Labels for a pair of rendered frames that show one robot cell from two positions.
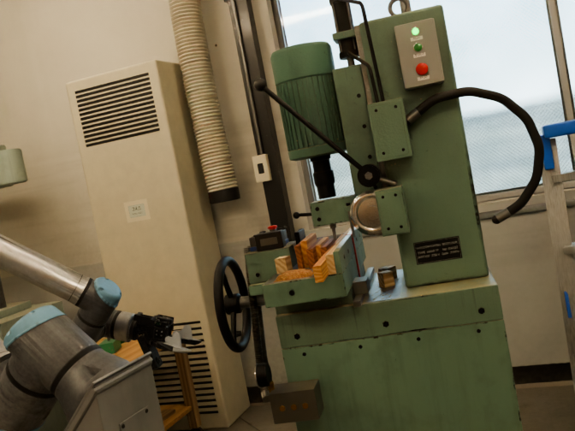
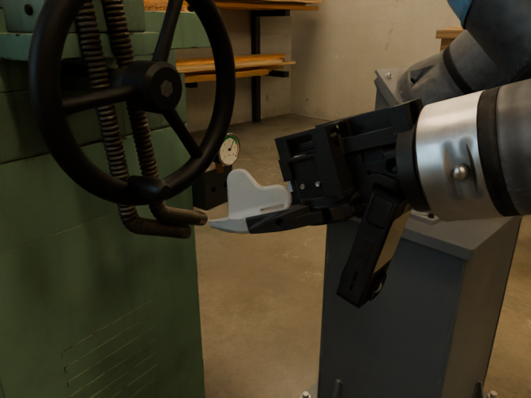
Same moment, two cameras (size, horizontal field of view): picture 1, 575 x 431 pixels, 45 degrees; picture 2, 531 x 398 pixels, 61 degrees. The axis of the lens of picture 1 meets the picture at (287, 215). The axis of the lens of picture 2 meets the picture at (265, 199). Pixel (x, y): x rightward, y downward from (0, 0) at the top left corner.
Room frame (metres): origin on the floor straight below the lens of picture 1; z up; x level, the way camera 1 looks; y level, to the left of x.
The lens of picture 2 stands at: (2.51, 0.56, 0.88)
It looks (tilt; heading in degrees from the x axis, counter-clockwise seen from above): 21 degrees down; 205
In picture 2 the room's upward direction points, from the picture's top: straight up
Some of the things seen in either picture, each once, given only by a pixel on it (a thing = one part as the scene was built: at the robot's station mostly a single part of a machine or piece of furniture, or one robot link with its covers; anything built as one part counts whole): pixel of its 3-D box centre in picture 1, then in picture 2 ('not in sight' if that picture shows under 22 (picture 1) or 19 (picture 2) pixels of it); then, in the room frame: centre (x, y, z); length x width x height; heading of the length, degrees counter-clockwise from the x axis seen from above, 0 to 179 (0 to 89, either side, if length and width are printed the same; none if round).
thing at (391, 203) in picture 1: (393, 209); not in sight; (1.81, -0.27, 1.02); 0.09 x 0.07 x 0.12; 168
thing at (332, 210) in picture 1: (337, 212); not in sight; (2.00, -0.14, 1.03); 0.14 x 0.07 x 0.09; 78
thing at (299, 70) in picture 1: (310, 103); not in sight; (2.00, -0.12, 1.35); 0.18 x 0.18 x 0.31
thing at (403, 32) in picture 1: (419, 55); not in sight; (1.80, -0.41, 1.40); 0.10 x 0.06 x 0.16; 78
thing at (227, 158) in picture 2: (265, 378); (222, 152); (1.79, 0.14, 0.65); 0.06 x 0.04 x 0.08; 168
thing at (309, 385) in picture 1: (296, 401); (199, 180); (1.78, 0.07, 0.58); 0.12 x 0.08 x 0.08; 78
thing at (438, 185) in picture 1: (423, 149); not in sight; (1.95, -0.41, 1.16); 0.22 x 0.22 x 0.72; 78
